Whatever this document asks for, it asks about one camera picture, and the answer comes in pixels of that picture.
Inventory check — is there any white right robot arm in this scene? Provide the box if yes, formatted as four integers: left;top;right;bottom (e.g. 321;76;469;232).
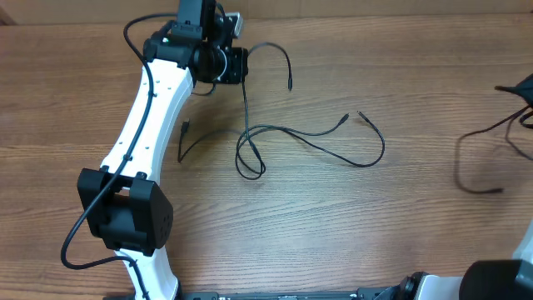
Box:
368;76;532;300

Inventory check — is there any black USB-A cable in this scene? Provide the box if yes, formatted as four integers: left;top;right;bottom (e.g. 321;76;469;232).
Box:
453;106;533;195

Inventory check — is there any thin black cable silver plug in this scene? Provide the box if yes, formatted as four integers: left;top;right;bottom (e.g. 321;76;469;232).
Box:
177;113;349;180

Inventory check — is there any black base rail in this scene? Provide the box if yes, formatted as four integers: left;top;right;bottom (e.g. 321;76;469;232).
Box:
181;287;398;300

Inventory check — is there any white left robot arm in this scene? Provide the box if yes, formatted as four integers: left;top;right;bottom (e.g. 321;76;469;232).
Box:
77;1;248;299

